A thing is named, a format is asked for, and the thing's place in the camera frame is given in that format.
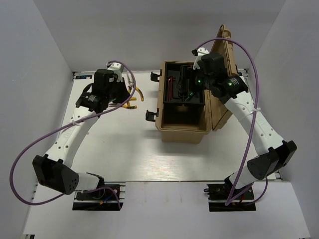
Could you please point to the blue label sticker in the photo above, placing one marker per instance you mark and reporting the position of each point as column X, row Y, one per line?
column 83, row 77

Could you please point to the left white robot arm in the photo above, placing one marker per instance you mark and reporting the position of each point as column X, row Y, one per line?
column 53, row 169

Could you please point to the tan plastic toolbox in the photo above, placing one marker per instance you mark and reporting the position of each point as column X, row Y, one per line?
column 191, row 124

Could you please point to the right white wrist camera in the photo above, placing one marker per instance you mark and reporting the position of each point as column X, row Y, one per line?
column 198, row 53

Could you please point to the long brown hex key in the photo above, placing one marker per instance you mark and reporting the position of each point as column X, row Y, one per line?
column 170, row 87

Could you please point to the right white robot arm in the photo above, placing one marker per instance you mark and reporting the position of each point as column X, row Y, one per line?
column 273, row 152

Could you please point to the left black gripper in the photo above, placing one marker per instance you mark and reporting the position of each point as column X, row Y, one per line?
column 121, row 83

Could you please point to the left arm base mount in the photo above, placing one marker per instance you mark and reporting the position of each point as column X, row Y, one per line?
column 102, row 200

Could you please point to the yellow diagonal cutter pliers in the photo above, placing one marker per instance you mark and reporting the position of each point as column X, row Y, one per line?
column 126, row 105

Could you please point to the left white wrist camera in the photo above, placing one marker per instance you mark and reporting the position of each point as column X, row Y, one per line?
column 117, row 68

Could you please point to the black toolbox inner tray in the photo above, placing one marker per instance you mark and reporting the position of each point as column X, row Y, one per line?
column 184, row 82

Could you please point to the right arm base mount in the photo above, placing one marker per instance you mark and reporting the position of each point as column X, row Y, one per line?
column 217, row 196

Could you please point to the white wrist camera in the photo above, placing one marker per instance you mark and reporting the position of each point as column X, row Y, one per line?
column 198, row 53
column 117, row 68

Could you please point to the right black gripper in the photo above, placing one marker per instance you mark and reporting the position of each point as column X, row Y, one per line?
column 201, row 69

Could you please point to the green black screwdriver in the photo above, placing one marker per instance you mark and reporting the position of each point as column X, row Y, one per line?
column 190, row 95

